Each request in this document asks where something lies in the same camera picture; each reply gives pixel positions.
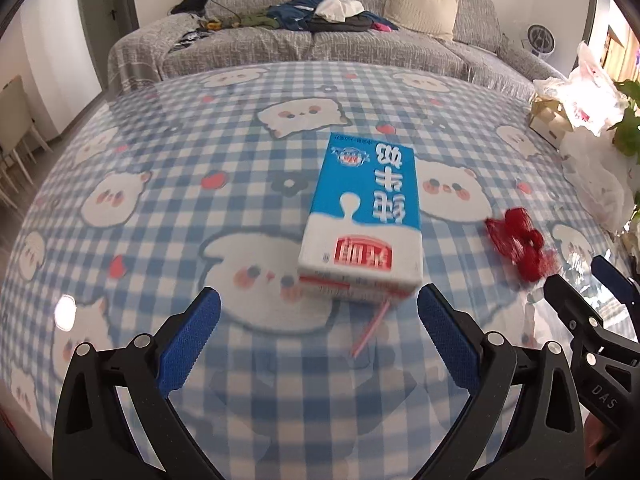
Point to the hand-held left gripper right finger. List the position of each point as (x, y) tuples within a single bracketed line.
[(447, 340)]

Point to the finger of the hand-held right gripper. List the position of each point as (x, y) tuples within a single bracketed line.
[(617, 282), (567, 300)]

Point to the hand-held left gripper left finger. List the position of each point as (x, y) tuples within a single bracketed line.
[(192, 340)]

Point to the blue white milk carton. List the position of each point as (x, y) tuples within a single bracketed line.
[(365, 200)]

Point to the person's right hand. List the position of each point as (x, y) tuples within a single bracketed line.
[(596, 437)]

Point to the pink drinking straw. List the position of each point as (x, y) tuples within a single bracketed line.
[(370, 327)]

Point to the white plastic bag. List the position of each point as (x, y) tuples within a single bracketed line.
[(595, 170)]

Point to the green potted plant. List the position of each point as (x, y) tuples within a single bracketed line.
[(630, 130)]

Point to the beige tissue box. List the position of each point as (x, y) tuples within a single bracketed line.
[(550, 120)]

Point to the clear red print plastic bag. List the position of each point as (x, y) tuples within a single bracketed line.
[(590, 95)]

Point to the blue checked bear tablecloth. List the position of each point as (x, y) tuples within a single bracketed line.
[(200, 135)]

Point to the white standing fan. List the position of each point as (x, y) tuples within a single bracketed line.
[(541, 39)]

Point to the beige chair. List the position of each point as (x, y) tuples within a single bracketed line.
[(17, 115)]

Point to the black white patterned cloth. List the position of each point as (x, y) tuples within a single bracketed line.
[(187, 40)]

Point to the grey sofa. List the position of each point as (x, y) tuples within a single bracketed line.
[(350, 50)]

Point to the yellow small item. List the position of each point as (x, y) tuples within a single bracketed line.
[(215, 24)]

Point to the pink cloth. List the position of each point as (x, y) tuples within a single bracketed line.
[(382, 26)]

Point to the green cloth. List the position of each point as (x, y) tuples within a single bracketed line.
[(260, 22)]

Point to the beige pillow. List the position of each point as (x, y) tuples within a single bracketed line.
[(422, 5)]

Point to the black clothing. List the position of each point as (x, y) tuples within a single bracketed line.
[(345, 25)]

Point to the black bag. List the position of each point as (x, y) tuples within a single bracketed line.
[(192, 2)]

